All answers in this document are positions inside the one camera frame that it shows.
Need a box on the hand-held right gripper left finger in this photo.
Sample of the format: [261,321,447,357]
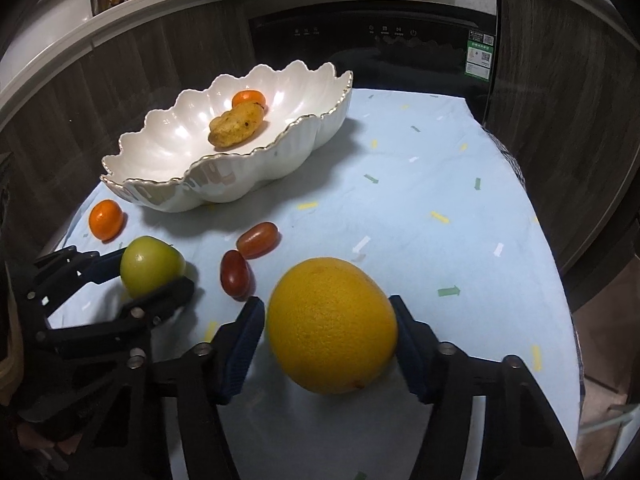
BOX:
[80,296,266,480]

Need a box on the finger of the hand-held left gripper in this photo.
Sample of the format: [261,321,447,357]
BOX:
[45,277,196,356]
[22,246,123,311]

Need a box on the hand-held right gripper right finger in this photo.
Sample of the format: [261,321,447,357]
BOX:
[390,296,583,480]

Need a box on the green apple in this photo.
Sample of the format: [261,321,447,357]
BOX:
[120,235,187,300]

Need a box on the tangerine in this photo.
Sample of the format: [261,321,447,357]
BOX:
[89,199,125,241]
[231,90,267,111]

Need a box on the red grape tomato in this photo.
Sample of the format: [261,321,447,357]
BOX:
[236,221,279,259]
[220,249,251,297]

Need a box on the yellow orange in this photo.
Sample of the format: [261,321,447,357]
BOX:
[266,256,399,395]

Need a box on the white scalloped bowl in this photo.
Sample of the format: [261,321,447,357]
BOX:
[101,60,354,213]

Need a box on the yellow mango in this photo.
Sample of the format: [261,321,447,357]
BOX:
[208,101,266,149]

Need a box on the light blue patterned tablecloth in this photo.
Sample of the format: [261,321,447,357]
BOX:
[47,87,586,480]

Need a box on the white plastic stool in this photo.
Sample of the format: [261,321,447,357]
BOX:
[580,400,640,441]

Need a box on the dark wood kitchen cabinet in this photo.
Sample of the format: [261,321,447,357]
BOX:
[0,0,640,311]

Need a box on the checkered cloth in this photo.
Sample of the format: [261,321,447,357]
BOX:
[492,135,531,196]

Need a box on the white kitchen countertop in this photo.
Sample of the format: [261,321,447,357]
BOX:
[0,0,640,121]

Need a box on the black built-in dishwasher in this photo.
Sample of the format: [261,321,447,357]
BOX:
[247,0,501,126]

